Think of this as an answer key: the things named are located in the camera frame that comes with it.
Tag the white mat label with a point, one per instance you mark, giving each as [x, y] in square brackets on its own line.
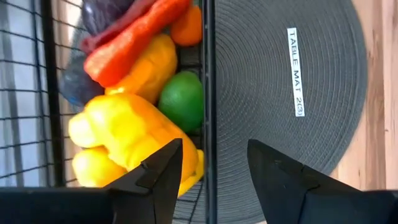
[295, 71]

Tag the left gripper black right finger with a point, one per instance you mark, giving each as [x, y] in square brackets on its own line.
[280, 186]

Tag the dark purple onion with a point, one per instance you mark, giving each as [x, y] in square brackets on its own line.
[99, 15]

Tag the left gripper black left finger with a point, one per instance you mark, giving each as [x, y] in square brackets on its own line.
[155, 193]

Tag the orange carrot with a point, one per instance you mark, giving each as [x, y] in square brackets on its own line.
[130, 46]

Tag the round grey woven mat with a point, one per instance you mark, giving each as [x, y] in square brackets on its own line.
[255, 77]

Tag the yellow bell pepper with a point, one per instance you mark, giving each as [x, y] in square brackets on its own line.
[124, 130]

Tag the orange fruit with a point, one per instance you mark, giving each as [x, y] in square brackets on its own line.
[188, 29]

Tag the green lime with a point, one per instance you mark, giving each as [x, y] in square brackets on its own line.
[182, 101]

